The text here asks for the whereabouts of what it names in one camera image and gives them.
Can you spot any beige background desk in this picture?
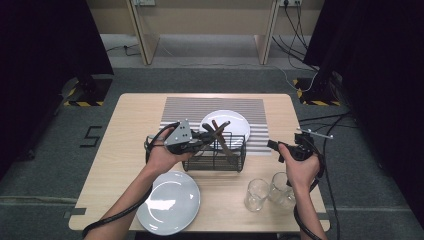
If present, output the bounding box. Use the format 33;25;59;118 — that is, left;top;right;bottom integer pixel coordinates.
84;0;326;66

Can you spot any striped placemat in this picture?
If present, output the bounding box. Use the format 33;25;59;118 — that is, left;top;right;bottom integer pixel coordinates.
153;96;272;156

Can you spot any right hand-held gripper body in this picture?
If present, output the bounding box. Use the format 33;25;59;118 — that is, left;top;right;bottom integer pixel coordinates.
285;127;334;162

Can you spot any white wall outlet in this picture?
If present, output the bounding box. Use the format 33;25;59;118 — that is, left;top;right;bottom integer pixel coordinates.
278;0;304;8

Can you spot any black floor cable with plug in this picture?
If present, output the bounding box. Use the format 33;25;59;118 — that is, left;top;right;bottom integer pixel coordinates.
104;43;142;57

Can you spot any thick black floor cable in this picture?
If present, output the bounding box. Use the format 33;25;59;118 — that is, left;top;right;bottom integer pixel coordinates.
322;112;353;240

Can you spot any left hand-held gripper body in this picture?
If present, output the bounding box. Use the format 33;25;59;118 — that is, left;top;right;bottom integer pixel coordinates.
163;118;203;156

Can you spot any black stand base striped tape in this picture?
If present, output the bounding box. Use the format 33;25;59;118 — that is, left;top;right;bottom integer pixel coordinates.
62;74;114;108
292;71;343;107

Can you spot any left hand-held gripper cable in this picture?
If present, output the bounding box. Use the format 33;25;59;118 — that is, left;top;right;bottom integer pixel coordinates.
81;121;182;239

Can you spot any black wire basket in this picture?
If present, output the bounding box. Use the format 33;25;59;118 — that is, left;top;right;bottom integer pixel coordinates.
181;131;247;174

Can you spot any person's left hand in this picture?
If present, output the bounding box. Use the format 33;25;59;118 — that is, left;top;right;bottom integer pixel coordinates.
145;128;195;175

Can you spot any clear drinking glass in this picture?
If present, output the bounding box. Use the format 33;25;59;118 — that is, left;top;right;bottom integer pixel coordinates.
267;171;298;210
243;178;271;213

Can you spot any person's right hand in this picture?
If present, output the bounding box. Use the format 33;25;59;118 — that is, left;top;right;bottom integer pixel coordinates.
277;142;322;191

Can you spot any black cable bundle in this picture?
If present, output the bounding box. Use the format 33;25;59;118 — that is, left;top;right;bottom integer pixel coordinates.
271;2;322;73

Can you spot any thin black floor cable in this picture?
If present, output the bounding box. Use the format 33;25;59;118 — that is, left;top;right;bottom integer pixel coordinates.
298;112;351;123

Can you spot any black curtain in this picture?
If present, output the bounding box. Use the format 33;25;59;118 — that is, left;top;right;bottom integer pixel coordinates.
0;0;115;181
302;0;424;231

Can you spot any wooden-handled utensil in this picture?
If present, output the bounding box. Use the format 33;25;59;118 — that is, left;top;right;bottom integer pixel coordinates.
211;119;235;158

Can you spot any white plate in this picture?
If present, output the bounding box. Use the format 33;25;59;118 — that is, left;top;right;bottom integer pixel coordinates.
135;170;202;237
198;109;252;151

